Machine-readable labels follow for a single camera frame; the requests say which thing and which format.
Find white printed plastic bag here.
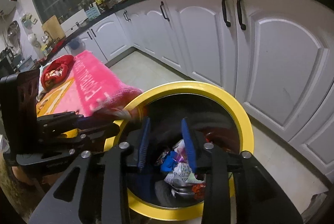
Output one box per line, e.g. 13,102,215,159
164,162,203,187

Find purple chip bag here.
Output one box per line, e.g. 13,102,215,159
173,139,187,163

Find yellow rimmed trash bin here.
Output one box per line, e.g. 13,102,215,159
101,81,254,223

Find red plastic bag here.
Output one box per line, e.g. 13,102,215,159
191,183,206,200

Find person left hand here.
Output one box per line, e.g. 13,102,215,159
11,166,62,186

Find red cloth bag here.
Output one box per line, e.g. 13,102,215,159
41,55,74,91

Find white water heater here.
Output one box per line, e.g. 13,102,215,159
0,0,18,16

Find white lower cabinets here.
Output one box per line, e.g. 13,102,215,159
79,0,333,179

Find wooden cutting board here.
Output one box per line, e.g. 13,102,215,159
41,15,66,43

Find pink cartoon blanket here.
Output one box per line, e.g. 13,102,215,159
36,50,142,117

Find blue plastic bag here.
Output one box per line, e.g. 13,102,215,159
160,151,178,173

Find blue utensil holder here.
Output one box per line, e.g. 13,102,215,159
84,3,101,20

